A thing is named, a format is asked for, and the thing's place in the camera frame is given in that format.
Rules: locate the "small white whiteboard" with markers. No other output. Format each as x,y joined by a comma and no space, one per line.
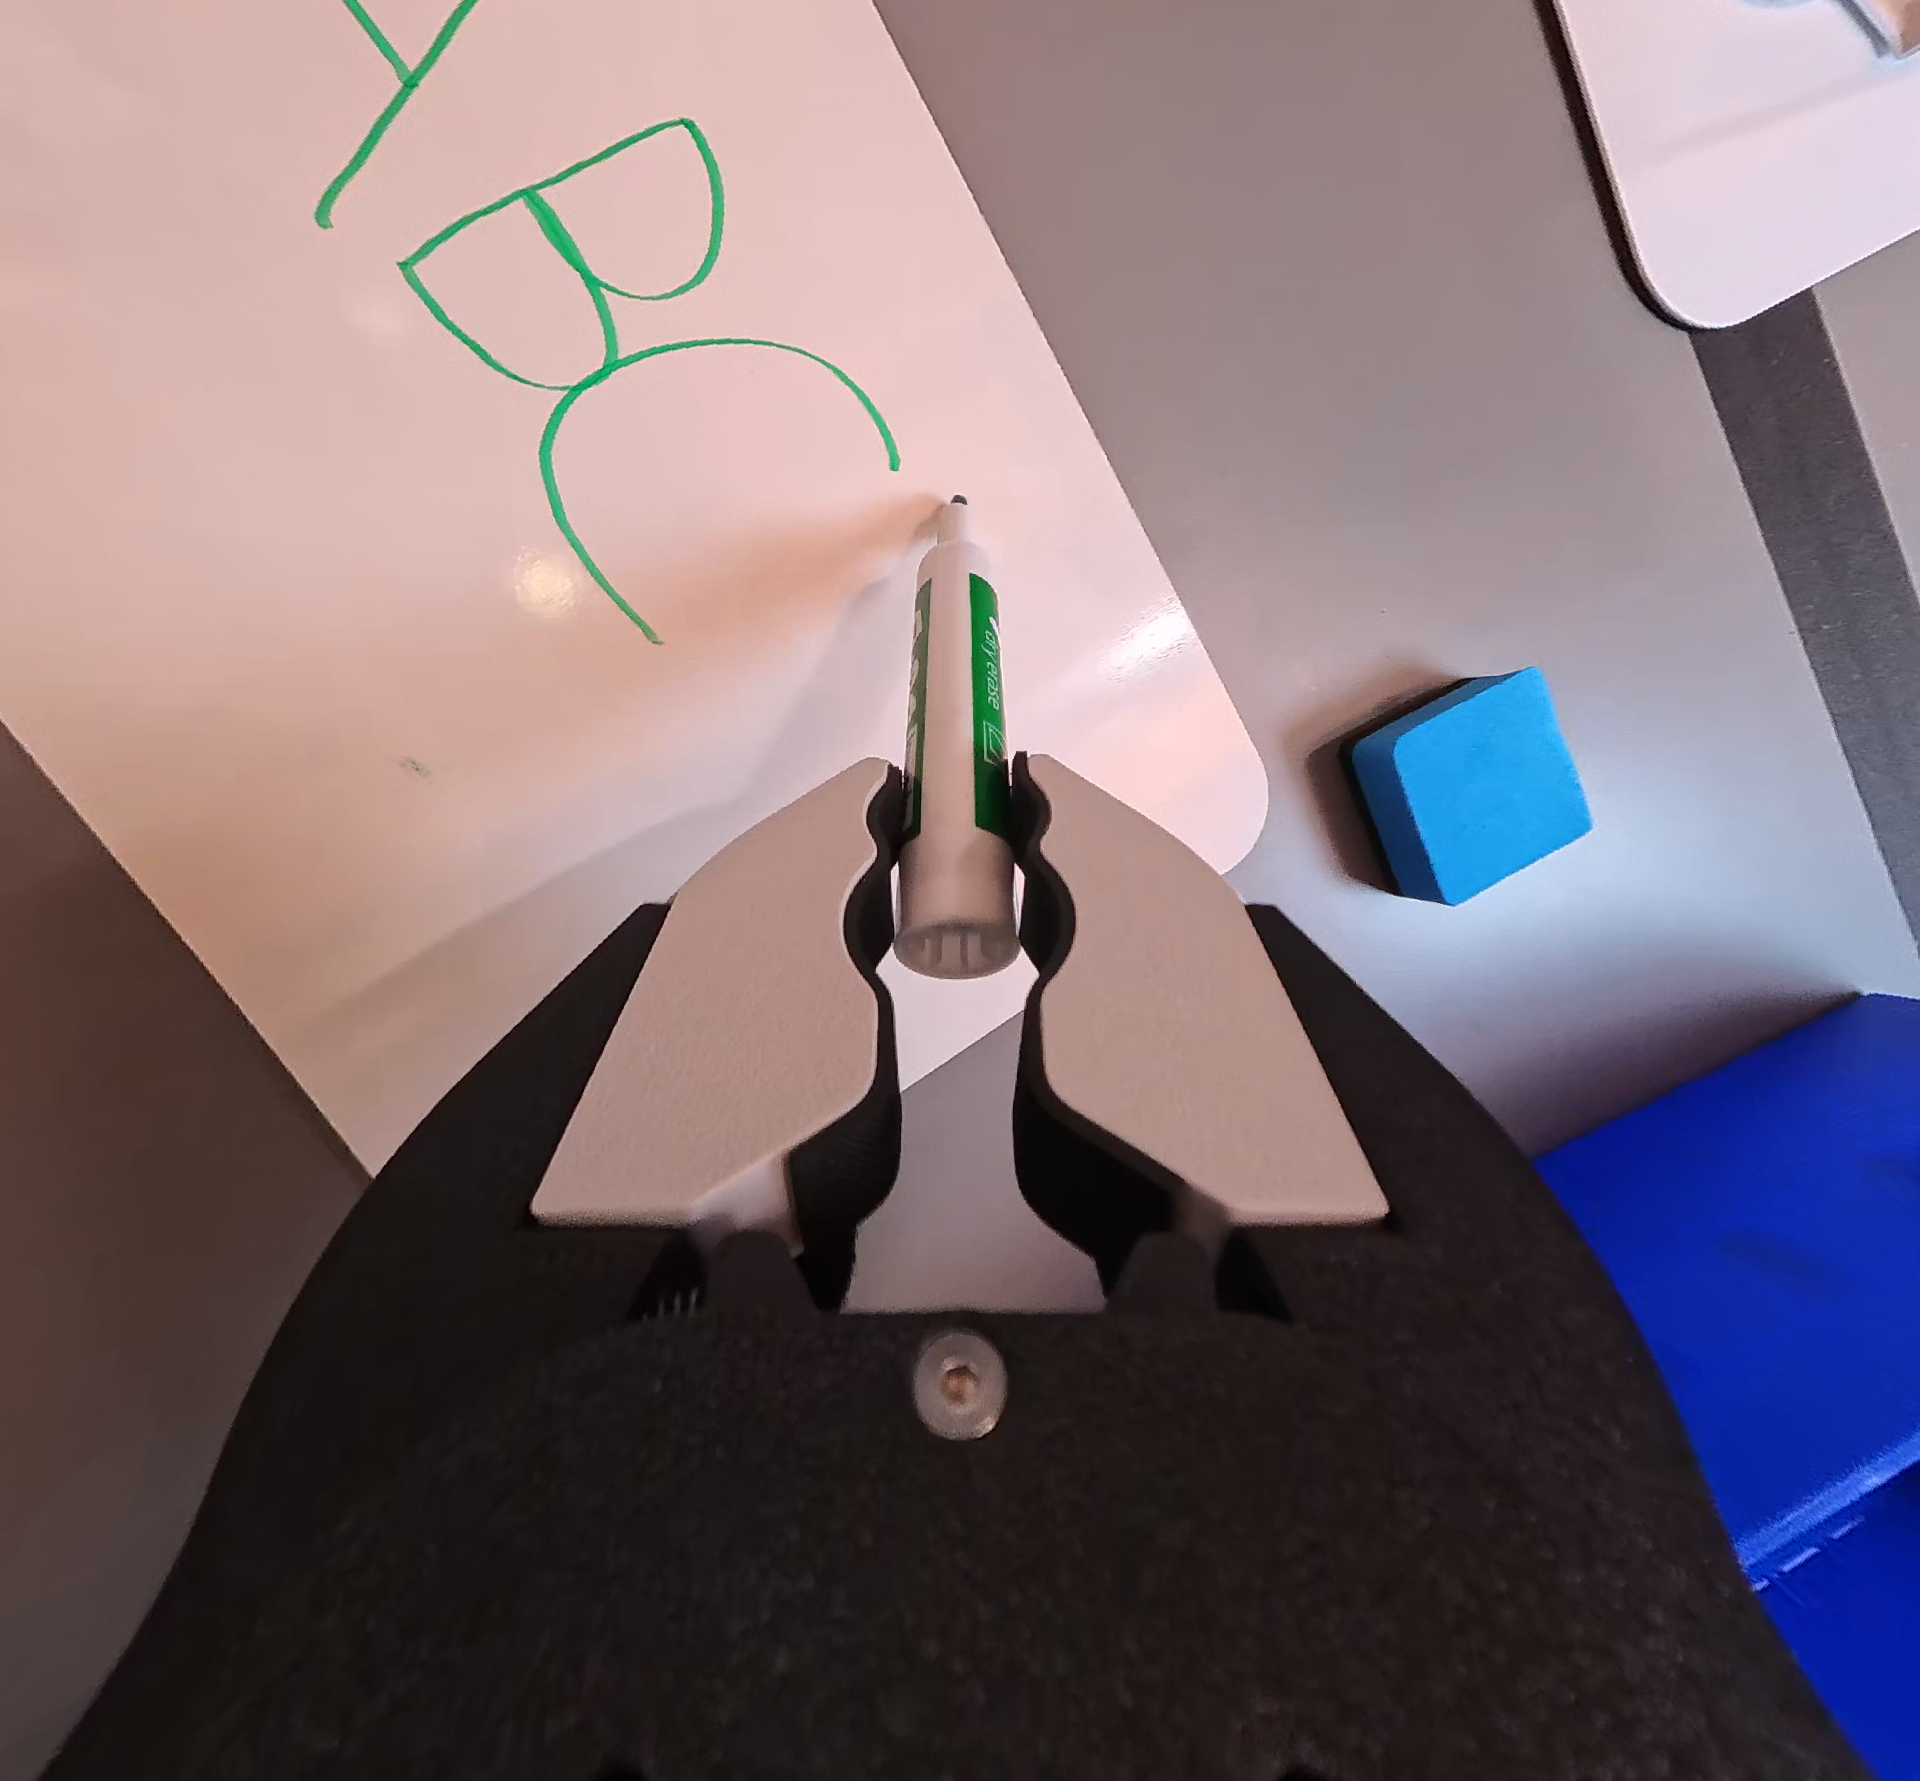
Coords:
227,535

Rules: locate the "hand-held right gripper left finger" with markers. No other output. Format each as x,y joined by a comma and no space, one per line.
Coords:
721,1047

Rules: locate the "white metal document stand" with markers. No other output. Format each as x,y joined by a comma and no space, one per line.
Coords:
1725,131

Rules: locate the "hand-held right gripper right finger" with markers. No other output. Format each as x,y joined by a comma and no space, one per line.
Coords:
1201,1047

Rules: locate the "blue foam eraser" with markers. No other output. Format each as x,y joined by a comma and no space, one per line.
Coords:
1478,790

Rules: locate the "green whiteboard marker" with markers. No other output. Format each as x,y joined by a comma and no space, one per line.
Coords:
953,762

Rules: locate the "blue plastic bin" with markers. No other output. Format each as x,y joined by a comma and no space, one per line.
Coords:
1755,1287

